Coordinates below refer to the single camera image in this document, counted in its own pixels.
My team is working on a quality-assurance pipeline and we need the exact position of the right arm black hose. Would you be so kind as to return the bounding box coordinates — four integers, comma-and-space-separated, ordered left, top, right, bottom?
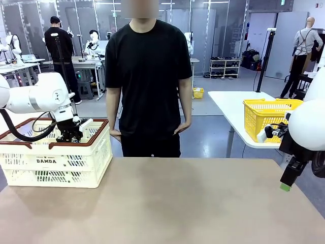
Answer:
311, 149, 325, 178

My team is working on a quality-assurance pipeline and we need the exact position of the person in black clothes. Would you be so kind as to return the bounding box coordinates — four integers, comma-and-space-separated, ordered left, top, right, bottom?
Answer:
105, 17, 193, 158

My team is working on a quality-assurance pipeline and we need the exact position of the yellow plastic basket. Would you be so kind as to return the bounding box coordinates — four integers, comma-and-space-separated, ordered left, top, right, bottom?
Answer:
243, 98, 305, 143

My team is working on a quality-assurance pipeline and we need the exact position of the person's left hand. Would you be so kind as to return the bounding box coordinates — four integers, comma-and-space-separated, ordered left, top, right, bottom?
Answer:
174, 122, 191, 136

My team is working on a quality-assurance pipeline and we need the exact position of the man in black cap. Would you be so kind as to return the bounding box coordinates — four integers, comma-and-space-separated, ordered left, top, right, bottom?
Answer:
44, 16, 83, 105

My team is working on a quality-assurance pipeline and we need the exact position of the black camera stand pole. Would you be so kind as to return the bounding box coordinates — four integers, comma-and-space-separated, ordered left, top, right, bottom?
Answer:
54, 37, 75, 102

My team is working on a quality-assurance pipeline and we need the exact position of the white shoe rack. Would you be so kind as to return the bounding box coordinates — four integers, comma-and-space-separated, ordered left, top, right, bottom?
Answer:
209, 57, 241, 79

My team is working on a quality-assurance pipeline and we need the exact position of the person's left forearm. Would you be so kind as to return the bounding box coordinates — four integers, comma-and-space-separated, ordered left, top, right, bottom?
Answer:
177, 86, 192, 126

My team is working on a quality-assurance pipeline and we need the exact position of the left arm black hose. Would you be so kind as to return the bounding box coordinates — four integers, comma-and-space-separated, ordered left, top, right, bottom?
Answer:
0, 108, 58, 143

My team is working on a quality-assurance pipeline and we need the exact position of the grey workbench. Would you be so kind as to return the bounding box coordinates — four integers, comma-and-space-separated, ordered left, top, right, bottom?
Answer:
43, 57, 106, 101

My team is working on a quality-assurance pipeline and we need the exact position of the black light stand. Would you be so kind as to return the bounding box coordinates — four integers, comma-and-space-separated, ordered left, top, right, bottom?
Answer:
256, 28, 277, 93

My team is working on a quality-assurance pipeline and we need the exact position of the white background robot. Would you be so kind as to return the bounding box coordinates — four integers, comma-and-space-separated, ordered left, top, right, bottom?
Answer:
85, 29, 105, 58
0, 32, 23, 64
184, 32, 195, 55

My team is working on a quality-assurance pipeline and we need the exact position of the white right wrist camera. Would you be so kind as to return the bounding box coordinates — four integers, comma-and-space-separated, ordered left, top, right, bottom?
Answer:
256, 123, 289, 143

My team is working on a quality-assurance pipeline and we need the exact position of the black chair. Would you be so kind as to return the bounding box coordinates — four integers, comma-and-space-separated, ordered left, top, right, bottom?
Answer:
294, 73, 320, 100

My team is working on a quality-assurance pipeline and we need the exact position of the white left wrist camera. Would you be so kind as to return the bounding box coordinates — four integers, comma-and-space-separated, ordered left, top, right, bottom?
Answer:
79, 118, 93, 132

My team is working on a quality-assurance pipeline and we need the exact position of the arm black hose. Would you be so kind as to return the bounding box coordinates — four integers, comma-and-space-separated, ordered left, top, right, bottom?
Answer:
311, 149, 325, 178
0, 108, 58, 143

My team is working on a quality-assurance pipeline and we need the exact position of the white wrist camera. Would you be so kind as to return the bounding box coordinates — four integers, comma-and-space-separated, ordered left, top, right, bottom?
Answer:
256, 123, 289, 143
79, 118, 93, 132

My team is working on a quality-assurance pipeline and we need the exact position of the cream shopping basket brown rim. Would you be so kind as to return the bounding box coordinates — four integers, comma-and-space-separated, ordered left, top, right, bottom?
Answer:
0, 117, 113, 189

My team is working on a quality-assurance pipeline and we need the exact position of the mannequin with grey apron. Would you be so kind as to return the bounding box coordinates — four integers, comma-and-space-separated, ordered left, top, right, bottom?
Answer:
280, 17, 324, 99

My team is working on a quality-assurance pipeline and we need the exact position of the white workbench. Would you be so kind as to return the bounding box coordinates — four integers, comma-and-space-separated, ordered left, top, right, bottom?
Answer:
0, 62, 42, 84

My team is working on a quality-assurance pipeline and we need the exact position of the grey step stool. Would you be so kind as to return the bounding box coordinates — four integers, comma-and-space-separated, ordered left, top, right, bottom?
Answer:
77, 81, 92, 99

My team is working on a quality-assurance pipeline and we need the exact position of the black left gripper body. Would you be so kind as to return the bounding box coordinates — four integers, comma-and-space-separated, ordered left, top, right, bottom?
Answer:
56, 119, 83, 139

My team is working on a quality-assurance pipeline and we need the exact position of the person's right forearm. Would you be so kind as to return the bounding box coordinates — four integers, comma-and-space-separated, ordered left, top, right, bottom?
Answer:
106, 94, 120, 132

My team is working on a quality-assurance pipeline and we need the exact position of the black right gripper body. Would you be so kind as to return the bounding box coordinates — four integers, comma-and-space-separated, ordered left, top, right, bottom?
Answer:
279, 128, 313, 165

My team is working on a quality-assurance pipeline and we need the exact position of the white side table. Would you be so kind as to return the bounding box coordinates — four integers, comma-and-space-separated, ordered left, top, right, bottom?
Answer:
207, 90, 293, 158

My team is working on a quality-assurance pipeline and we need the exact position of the pile of black bags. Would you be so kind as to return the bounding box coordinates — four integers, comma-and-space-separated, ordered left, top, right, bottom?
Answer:
241, 49, 262, 72

